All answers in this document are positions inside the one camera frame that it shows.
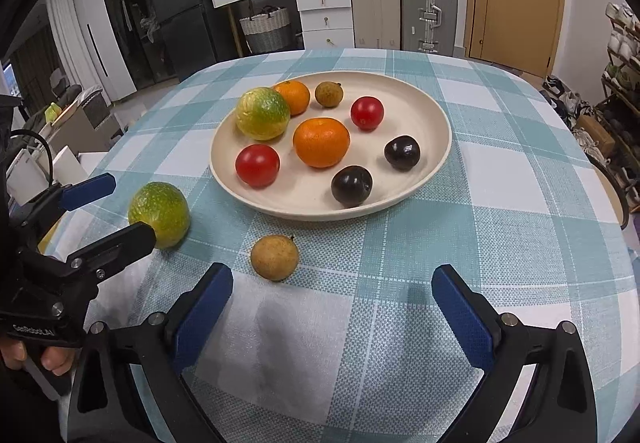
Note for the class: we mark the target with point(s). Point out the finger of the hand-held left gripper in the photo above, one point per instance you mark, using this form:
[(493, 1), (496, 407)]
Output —
[(125, 243), (90, 190)]

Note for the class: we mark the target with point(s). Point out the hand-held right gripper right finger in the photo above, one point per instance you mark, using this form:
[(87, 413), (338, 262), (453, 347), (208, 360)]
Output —
[(462, 318)]

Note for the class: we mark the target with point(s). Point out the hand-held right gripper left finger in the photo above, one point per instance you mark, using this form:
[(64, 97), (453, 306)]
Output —
[(200, 318)]

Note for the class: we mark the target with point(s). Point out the green yellow citrus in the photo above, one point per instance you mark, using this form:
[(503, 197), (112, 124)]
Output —
[(160, 210), (262, 113)]

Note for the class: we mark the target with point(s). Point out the brown longan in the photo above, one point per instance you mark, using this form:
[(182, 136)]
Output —
[(328, 94), (274, 257)]

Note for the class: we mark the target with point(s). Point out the red tomato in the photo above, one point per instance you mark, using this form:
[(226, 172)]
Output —
[(257, 165), (367, 113)]

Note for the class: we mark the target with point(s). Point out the cream round plate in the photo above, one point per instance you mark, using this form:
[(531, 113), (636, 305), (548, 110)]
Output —
[(305, 195)]

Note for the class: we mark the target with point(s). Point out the dark purple plum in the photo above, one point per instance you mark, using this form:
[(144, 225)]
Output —
[(402, 152), (351, 185)]

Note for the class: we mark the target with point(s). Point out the orange tangerine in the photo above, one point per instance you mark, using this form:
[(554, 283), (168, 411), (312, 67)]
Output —
[(297, 97), (321, 142)]

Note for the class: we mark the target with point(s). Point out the person's left hand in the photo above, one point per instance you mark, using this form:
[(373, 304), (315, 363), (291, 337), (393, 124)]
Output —
[(57, 360)]

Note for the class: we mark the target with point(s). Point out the teal checked tablecloth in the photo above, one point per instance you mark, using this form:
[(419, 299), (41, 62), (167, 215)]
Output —
[(400, 273)]

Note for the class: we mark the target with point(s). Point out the grey office chair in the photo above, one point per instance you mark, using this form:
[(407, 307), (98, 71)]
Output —
[(65, 85)]

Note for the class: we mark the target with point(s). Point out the white tall cabinet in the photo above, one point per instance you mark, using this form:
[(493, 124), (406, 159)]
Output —
[(102, 53)]

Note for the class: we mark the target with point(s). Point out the white curtain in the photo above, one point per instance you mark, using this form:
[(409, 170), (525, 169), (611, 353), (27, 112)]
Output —
[(65, 38)]

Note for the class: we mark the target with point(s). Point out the dark glass cabinet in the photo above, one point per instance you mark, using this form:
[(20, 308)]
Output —
[(125, 13)]

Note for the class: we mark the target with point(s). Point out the round stool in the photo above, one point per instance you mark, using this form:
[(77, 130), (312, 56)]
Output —
[(622, 200)]

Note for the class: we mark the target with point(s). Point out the cardboard box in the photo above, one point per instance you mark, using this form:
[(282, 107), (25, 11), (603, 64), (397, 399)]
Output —
[(595, 135)]

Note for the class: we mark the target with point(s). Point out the woven basket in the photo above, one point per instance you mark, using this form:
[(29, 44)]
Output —
[(265, 33)]

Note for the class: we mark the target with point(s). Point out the pile of shoes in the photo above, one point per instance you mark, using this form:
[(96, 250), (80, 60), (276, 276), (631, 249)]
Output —
[(562, 98)]

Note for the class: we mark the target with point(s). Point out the white drawer cabinet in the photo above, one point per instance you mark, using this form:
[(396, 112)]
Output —
[(325, 18)]

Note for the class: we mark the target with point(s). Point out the shoe rack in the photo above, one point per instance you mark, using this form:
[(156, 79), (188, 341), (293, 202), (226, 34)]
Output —
[(622, 68)]

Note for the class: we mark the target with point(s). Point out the silver suitcase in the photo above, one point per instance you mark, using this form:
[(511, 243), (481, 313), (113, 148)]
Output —
[(427, 8)]

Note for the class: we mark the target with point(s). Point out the beige suitcase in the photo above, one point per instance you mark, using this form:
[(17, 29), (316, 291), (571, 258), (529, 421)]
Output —
[(374, 3)]

